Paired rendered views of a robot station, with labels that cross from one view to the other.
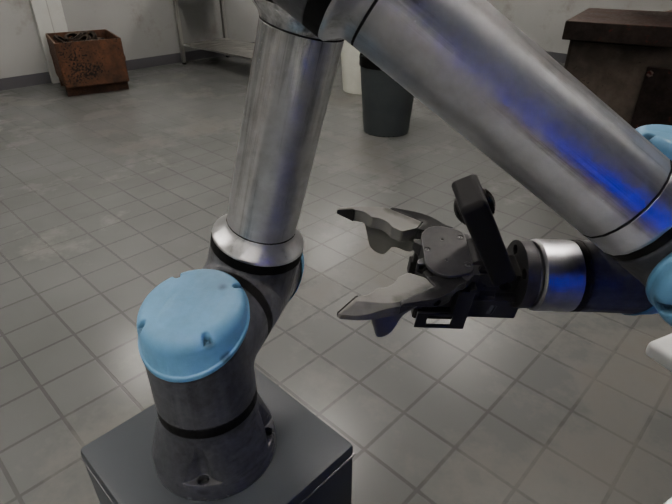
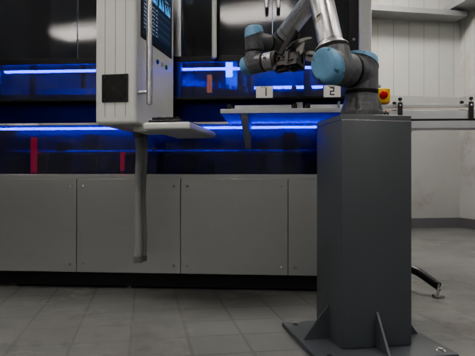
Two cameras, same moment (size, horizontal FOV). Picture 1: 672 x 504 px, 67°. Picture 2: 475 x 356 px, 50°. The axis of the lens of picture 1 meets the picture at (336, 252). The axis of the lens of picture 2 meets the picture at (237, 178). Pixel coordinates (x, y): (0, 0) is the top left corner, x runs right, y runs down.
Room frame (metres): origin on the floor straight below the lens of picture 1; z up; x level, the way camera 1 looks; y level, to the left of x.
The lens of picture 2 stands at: (2.17, 0.86, 0.57)
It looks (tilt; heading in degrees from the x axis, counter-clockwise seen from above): 0 degrees down; 216
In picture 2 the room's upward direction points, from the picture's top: straight up
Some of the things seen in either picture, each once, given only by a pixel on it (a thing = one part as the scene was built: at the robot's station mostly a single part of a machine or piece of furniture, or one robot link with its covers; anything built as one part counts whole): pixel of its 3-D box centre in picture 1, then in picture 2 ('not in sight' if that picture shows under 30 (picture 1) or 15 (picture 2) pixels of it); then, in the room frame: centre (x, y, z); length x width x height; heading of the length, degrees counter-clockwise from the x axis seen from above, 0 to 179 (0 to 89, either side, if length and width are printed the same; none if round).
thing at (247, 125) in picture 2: not in sight; (246, 133); (0.16, -0.53, 0.79); 0.34 x 0.03 x 0.13; 31
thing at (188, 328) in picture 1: (201, 342); (360, 71); (0.44, 0.15, 0.96); 0.13 x 0.12 x 0.14; 164
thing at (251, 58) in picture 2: (620, 274); (254, 63); (0.44, -0.30, 1.04); 0.11 x 0.08 x 0.09; 91
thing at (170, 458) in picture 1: (211, 419); (361, 104); (0.43, 0.15, 0.84); 0.15 x 0.15 x 0.10
